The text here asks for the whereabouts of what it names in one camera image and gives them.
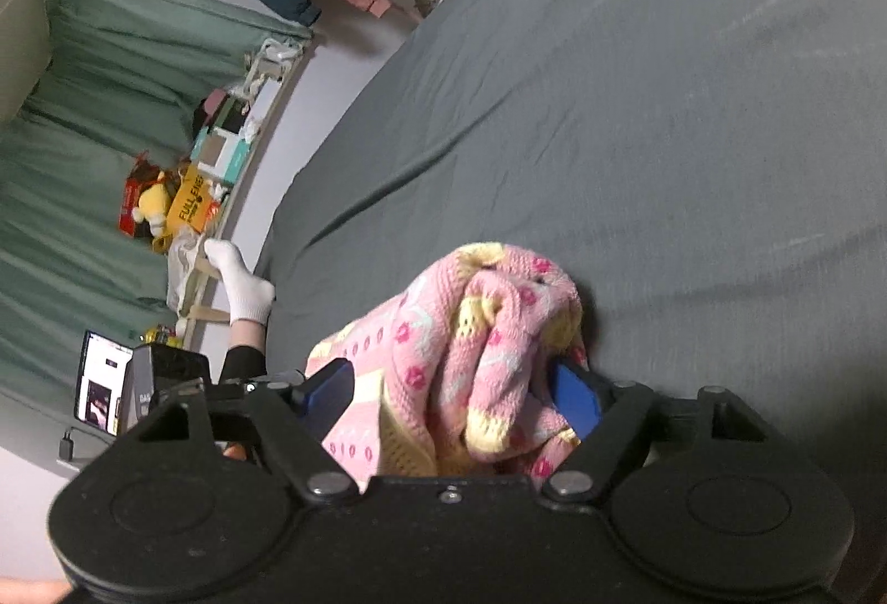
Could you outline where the pink striped knit sweater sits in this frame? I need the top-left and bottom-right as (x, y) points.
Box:
(307, 243), (587, 487)

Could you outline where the white glove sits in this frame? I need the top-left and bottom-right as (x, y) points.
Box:
(203, 239), (275, 326)

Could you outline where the yellow lid jar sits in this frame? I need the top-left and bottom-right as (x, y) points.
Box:
(140, 324), (182, 349)

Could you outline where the beige canvas tote bag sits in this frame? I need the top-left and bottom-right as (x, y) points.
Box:
(167, 229), (230, 341)

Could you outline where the laptop with lit screen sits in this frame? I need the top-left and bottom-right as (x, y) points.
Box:
(74, 331), (134, 436)

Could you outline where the yellow full energy bag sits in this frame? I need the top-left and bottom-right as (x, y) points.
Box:
(152, 163), (221, 254)

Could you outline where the yellow plush toy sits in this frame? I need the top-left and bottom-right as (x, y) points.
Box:
(131, 180), (171, 239)

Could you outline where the teal white box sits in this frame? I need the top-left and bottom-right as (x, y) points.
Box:
(190, 126), (251, 186)

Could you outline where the red snack package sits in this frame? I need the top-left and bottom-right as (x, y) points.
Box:
(118, 152), (161, 237)

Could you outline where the grey bed sheet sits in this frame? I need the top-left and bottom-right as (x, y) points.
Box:
(258, 0), (885, 602)

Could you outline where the green curtain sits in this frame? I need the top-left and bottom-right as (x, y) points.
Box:
(2, 0), (311, 421)

